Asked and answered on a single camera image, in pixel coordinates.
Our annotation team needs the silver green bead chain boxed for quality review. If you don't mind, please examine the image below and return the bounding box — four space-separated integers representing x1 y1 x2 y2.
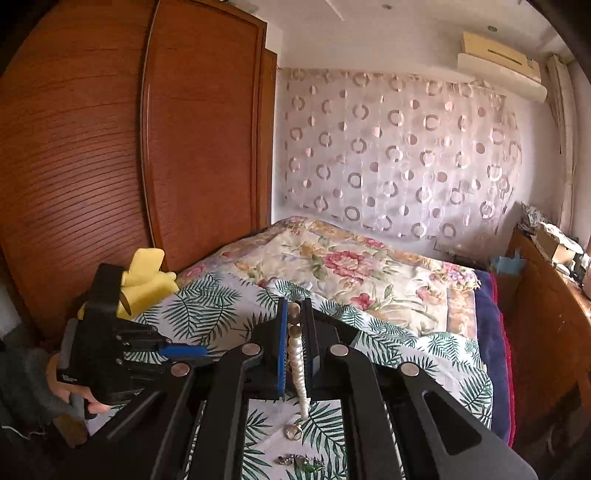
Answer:
276 455 326 474

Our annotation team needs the patterned cloth bundle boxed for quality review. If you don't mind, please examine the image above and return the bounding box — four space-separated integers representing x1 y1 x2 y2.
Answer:
519 200 550 229

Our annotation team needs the yellow plush toy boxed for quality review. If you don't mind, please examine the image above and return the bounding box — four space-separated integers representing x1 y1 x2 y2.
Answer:
78 248 178 319

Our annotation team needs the floral quilt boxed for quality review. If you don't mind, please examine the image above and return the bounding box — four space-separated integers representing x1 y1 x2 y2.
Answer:
178 216 481 337

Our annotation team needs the pale window curtain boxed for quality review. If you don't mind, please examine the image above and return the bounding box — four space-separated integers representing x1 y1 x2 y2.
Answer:
547 53 579 208

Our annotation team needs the red blanket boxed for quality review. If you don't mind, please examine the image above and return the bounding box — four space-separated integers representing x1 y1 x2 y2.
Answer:
489 272 516 448

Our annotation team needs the white pearl necklace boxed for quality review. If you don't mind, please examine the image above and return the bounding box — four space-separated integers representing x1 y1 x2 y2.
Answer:
287 300 311 421

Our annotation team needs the wooden side cabinet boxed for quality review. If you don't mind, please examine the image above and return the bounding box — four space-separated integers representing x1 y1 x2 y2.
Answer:
503 226 591 462

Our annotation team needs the person's left forearm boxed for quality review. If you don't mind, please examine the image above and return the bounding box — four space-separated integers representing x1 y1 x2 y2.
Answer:
0 346 70 425

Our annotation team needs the circle pattern wall curtain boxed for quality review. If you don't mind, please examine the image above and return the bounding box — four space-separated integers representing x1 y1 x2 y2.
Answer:
277 67 525 241

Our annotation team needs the dark blue blanket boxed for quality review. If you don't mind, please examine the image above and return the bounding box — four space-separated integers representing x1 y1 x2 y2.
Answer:
475 270 513 446

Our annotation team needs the wooden wardrobe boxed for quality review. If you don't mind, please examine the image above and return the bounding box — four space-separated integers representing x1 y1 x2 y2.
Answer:
0 0 278 352

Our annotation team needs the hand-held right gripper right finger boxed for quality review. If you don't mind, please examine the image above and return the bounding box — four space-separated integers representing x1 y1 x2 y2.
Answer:
302 298 539 480

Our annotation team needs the cardboard box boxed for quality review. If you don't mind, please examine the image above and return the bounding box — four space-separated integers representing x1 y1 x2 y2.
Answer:
536 224 585 265

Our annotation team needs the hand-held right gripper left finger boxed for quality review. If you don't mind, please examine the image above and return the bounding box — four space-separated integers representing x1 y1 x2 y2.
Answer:
60 298 289 480

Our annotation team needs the beige air conditioner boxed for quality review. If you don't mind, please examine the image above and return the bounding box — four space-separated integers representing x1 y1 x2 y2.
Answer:
457 31 548 102

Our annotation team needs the leaf print bed sheet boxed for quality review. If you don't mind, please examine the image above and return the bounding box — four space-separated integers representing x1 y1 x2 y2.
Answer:
88 272 495 480

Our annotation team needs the person's left hand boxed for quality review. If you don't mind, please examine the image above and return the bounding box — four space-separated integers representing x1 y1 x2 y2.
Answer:
48 355 112 418

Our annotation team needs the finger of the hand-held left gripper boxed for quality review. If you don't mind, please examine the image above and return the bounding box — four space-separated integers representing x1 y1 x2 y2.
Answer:
159 344 209 360

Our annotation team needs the blue paper bag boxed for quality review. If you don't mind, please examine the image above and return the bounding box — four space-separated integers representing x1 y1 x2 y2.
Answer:
490 253 525 278

